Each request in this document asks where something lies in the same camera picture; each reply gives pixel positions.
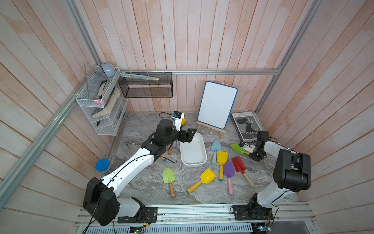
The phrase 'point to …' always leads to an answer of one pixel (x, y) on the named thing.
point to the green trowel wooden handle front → (168, 177)
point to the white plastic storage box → (194, 153)
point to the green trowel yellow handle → (239, 150)
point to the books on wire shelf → (111, 99)
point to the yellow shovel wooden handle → (183, 121)
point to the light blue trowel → (216, 146)
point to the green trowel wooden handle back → (169, 150)
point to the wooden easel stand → (222, 131)
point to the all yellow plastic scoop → (206, 177)
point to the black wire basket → (133, 87)
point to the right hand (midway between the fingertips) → (257, 152)
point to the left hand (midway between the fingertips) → (189, 130)
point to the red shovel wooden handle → (238, 165)
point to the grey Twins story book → (247, 124)
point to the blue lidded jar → (102, 165)
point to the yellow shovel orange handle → (222, 158)
